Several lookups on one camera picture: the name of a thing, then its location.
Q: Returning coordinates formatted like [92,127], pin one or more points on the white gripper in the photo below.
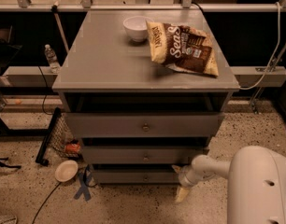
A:
[184,178]

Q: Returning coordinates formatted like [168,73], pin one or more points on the grey bottom drawer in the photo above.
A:
[135,177]

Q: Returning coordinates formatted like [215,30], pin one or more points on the grey drawer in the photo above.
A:
[135,177]
[144,125]
[140,155]

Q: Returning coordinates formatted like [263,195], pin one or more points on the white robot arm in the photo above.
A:
[256,191]

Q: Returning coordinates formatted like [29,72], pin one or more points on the grey top drawer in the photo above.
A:
[144,125]

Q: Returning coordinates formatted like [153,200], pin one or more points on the grey middle drawer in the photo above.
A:
[140,155]

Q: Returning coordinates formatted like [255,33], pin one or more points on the grey drawer cabinet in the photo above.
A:
[105,72]

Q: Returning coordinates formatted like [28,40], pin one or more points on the orange can in basket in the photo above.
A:
[72,148]

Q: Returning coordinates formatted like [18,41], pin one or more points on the black mesh basket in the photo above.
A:
[57,137]

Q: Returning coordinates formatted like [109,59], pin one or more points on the brown chip bag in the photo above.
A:
[182,48]

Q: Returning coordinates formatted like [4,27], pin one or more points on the white bowl on cabinet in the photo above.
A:
[136,27]

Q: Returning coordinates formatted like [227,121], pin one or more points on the clear plastic water bottle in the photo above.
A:
[52,59]

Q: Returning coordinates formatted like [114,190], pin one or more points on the grey metal rail frame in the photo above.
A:
[31,7]

